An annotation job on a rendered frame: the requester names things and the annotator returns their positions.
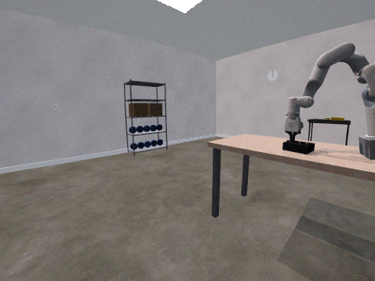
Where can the black lighting desk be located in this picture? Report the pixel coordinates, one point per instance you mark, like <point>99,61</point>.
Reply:
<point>298,146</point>

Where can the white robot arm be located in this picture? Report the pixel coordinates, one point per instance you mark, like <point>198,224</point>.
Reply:
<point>341,53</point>

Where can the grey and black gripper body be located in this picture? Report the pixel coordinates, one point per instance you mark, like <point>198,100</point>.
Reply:
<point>293,124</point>

